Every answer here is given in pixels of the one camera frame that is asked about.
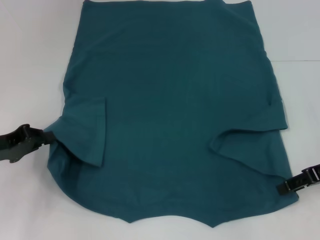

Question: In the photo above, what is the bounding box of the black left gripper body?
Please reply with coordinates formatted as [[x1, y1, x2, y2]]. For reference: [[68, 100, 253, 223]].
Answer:
[[0, 124, 43, 163]]

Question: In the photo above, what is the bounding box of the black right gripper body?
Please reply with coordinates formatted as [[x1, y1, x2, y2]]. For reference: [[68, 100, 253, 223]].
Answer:
[[302, 164, 320, 187]]

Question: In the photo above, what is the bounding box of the teal blue t-shirt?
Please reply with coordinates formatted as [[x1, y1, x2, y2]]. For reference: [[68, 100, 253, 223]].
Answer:
[[45, 0, 300, 222]]

